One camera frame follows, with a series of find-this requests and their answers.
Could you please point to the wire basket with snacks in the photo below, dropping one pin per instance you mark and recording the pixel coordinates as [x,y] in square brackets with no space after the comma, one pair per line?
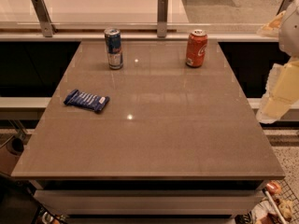
[278,206]

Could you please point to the left metal railing bracket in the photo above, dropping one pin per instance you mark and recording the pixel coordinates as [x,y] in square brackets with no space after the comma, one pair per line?
[47,27]

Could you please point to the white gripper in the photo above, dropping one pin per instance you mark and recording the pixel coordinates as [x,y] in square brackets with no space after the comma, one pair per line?
[290,32]

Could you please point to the red coke can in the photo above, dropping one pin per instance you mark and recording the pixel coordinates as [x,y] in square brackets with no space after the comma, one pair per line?
[196,48]

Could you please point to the metal railing bracket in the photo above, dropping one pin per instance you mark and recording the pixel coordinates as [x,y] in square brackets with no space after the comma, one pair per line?
[47,27]
[162,15]
[284,5]

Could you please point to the right metal railing bracket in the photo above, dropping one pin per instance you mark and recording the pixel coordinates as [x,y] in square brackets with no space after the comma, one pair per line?
[284,5]

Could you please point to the dark round stool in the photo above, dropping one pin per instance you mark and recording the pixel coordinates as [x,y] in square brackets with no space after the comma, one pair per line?
[15,146]

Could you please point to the middle metal railing bracket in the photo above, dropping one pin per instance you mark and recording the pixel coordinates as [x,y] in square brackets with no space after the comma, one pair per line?
[162,15]

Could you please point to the blue rxbar blueberry wrapper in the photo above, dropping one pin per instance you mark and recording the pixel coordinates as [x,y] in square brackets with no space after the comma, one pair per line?
[86,100]

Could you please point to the blue red bull can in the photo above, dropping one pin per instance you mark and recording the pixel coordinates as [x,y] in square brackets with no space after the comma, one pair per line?
[114,51]

